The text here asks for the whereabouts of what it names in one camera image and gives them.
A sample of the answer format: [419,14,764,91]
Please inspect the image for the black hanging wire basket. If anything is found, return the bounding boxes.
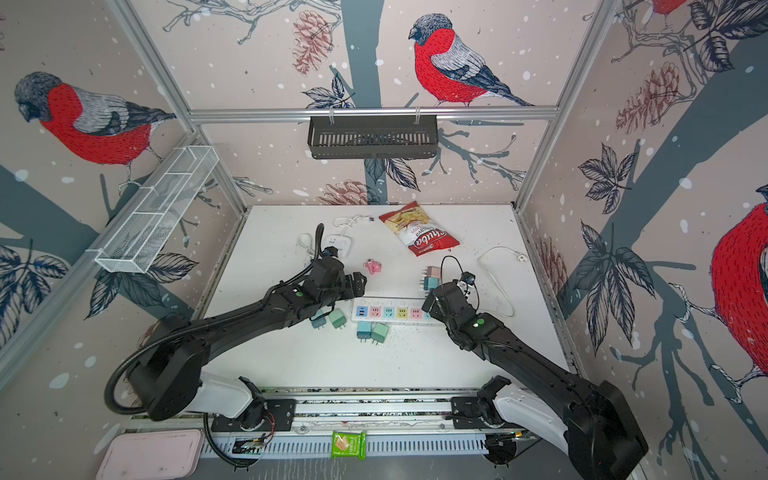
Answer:
[307,115,439,160]

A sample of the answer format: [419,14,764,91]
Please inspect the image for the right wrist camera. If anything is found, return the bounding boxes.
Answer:
[460,272,476,286]

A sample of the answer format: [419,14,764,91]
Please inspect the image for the pink pig toy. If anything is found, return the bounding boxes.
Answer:
[364,259,382,275]

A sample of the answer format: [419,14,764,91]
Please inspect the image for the green snack packet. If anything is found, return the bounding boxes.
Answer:
[331,432,367,460]

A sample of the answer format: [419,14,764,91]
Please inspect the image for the teal charger plug left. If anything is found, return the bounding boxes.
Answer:
[310,312,327,329]

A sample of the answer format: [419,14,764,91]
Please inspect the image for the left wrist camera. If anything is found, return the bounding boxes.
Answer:
[321,246,339,258]

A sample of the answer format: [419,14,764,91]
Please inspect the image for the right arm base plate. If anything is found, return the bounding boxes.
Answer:
[447,396,504,430]

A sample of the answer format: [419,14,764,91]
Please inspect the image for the white power strip cable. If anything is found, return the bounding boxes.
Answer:
[476,245,530,319]

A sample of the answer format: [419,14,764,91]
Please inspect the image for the green charger plug left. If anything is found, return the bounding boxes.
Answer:
[328,309,347,329]

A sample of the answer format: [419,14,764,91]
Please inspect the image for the white square socket cube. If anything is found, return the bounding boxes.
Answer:
[322,234,352,259]

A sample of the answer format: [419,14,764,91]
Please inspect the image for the teal charger plug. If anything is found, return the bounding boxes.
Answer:
[310,312,327,329]
[422,277,440,292]
[356,321,375,342]

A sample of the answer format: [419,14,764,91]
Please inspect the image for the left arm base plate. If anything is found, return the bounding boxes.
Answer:
[211,399,297,433]

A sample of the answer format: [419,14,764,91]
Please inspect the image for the white multicolour power strip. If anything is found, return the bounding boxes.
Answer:
[350,297,443,327]

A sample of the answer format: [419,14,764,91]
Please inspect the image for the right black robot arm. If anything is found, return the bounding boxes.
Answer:
[422,282,648,479]

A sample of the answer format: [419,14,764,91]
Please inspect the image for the light green charger plug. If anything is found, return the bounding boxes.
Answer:
[371,323,390,344]

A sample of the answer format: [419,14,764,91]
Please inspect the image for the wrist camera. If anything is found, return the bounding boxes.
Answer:
[321,246,339,258]
[460,272,476,286]

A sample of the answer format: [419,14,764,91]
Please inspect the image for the white mesh wall shelf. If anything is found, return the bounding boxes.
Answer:
[95,145,219,273]

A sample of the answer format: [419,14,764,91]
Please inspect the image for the red white chips bag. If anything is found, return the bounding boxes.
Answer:
[379,202,460,257]

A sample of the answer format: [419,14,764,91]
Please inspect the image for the teal charger plug front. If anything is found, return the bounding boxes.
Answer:
[356,321,375,342]

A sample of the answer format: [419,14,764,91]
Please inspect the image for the pink tray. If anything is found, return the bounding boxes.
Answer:
[96,429,204,480]

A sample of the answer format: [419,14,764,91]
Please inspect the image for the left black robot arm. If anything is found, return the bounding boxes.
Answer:
[103,257,367,421]

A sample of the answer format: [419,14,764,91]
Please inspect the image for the teal charger plug upper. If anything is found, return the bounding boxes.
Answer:
[422,277,440,292]

